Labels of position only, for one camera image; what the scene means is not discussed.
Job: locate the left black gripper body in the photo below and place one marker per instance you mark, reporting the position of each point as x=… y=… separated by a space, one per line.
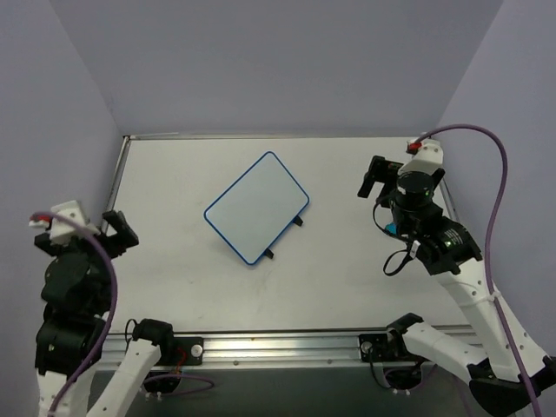
x=115 y=236

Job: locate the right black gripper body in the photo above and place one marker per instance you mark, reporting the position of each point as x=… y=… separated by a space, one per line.
x=381 y=172

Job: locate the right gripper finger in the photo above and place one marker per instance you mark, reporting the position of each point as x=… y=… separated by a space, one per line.
x=382 y=171
x=437 y=177

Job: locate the blue bone-shaped eraser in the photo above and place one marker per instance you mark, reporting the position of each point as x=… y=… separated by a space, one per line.
x=390 y=229

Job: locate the blue framed whiteboard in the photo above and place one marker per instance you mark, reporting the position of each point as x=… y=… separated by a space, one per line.
x=257 y=208

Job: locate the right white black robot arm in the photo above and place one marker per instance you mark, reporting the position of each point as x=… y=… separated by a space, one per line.
x=508 y=371

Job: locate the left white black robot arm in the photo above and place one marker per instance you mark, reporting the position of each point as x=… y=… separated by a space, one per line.
x=80 y=295

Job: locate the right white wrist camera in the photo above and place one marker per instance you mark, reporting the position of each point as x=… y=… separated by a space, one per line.
x=426 y=157

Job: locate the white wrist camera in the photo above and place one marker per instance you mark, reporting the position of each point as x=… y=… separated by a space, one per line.
x=426 y=157
x=64 y=221

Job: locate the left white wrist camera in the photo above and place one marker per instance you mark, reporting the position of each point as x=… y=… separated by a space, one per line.
x=64 y=221

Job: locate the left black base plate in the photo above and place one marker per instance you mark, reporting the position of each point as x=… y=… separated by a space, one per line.
x=183 y=351

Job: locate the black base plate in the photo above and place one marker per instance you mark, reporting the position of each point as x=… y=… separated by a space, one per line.
x=183 y=351
x=377 y=347

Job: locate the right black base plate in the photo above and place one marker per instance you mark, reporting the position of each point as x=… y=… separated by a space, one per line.
x=377 y=347

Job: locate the aluminium front rail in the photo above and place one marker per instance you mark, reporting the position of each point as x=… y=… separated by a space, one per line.
x=278 y=350

